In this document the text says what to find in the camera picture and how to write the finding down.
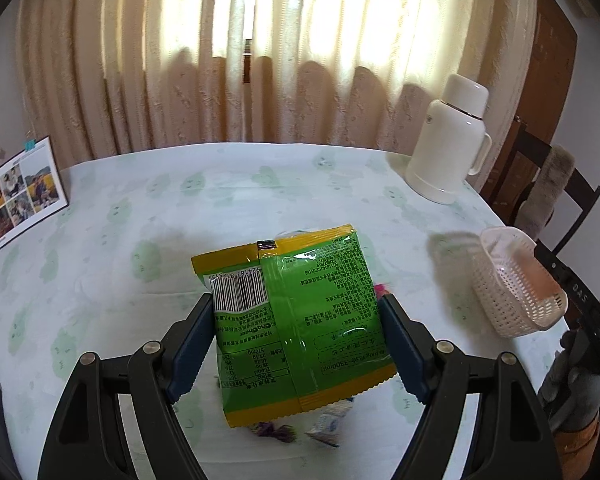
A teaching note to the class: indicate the brown wooden door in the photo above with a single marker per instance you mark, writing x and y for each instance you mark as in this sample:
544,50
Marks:
542,100

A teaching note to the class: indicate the white woven plastic basket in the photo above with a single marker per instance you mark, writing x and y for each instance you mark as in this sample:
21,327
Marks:
517,294

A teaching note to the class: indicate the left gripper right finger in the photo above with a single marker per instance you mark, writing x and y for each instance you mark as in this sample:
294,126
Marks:
511,437

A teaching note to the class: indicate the green yellow snack bag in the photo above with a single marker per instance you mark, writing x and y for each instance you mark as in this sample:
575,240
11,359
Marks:
296,324

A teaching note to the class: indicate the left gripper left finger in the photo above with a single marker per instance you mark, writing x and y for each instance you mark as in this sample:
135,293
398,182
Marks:
86,439

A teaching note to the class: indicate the dark wooden chair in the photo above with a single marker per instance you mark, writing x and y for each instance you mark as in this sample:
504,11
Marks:
535,206

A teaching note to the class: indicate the floral white tablecloth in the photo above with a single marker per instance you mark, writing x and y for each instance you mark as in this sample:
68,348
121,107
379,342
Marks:
112,270

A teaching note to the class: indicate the white thermos jug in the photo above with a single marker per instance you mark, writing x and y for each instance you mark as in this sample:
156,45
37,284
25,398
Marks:
453,143

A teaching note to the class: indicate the photo collage calendar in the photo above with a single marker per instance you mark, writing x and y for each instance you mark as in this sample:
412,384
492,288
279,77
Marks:
30,190

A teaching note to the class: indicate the beige curtain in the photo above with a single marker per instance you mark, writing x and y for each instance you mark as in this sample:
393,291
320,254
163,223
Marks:
107,77

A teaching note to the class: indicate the small white blue packet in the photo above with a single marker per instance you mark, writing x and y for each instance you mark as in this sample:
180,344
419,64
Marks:
326,428

